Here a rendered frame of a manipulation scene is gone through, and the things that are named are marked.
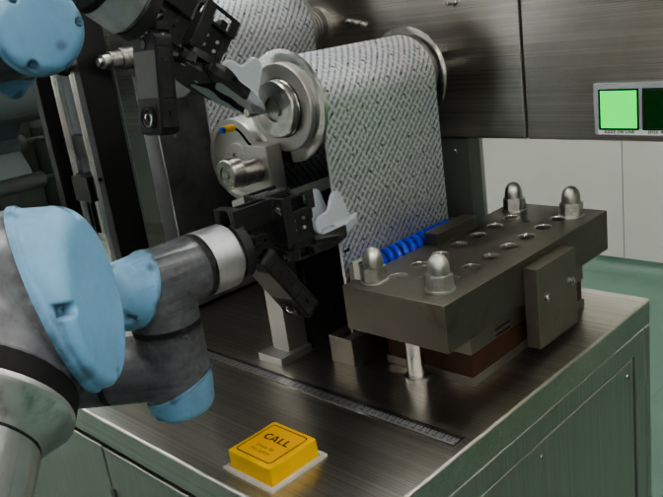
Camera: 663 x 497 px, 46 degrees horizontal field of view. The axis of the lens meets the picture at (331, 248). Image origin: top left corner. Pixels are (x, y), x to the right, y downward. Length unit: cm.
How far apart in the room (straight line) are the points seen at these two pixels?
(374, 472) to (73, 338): 46
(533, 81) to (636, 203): 265
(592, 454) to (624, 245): 277
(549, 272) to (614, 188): 280
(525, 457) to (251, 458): 34
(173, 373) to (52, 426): 40
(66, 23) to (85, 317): 31
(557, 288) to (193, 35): 56
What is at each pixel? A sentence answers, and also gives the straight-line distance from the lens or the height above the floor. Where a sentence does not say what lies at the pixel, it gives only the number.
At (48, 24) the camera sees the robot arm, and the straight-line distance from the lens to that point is 70.
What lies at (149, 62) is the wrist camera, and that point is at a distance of 91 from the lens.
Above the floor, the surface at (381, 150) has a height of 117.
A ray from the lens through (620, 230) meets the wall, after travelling 386.
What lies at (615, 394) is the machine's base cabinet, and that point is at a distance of 118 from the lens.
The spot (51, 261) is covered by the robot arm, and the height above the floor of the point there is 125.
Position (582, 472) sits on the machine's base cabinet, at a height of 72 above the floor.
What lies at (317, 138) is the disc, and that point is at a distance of 100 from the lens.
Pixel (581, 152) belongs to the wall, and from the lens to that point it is 385.
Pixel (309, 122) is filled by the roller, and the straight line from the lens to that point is 99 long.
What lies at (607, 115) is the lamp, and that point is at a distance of 112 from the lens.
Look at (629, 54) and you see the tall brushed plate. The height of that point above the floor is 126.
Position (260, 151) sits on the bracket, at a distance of 103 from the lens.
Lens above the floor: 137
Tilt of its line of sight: 17 degrees down
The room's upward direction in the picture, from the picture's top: 8 degrees counter-clockwise
